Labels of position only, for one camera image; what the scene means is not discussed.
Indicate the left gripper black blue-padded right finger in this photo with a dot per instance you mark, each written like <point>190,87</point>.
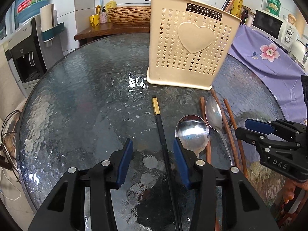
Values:
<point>242,206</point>

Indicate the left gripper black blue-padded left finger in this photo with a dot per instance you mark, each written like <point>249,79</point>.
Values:
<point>64,207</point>

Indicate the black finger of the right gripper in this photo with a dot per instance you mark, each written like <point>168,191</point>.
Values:
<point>258,139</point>

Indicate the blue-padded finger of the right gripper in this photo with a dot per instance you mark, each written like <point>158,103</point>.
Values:
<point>259,126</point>

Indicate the black gold-tipped chopstick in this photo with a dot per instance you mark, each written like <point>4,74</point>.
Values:
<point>165,152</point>

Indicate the person's hand painted nails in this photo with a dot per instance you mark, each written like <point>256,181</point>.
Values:
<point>294,194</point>

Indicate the small steel spoon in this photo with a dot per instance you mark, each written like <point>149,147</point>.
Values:
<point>214,118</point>

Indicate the brown wooden chopstick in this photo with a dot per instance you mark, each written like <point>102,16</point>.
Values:
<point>229,5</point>
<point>228,130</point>

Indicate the purple floral cloth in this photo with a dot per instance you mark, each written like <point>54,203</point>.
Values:
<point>276,69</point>

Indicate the white electric kettle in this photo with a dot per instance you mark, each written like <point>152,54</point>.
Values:
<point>298,52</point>

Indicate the white microwave oven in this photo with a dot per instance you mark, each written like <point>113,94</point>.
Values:
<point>278,30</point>

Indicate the dark sauce bottle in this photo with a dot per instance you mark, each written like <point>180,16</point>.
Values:
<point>244,15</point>

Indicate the cream perforated utensil holder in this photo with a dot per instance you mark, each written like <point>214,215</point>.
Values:
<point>189,41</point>

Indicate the round glass table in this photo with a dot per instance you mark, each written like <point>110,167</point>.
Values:
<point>85,107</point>

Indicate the yellow package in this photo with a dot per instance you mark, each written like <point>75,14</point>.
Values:
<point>237,7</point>

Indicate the green stacked containers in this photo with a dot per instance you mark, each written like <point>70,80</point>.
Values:
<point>273,7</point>

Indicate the beige cloth cover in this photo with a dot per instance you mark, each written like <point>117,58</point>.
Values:
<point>12,101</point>

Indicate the brown wooden chopstick right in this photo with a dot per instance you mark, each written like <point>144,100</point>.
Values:
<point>229,5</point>

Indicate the white black water dispenser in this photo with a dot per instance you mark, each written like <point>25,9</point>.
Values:
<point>29,57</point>

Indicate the wooden wash basin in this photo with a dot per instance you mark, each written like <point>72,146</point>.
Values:
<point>130,15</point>

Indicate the paper cup dispenser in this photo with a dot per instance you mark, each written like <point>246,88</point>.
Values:
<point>49,28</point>

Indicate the wooden basin counter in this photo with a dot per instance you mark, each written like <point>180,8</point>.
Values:
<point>106,29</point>

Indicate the yellow mug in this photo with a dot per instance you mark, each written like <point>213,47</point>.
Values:
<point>94,20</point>

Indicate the yellow soap bottle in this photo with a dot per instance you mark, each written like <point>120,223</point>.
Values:
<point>109,5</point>

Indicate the blue water jug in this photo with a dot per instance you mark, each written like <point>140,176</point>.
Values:
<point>25,9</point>

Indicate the wooden-handled steel spoon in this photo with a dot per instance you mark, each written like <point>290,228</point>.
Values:
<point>193,133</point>

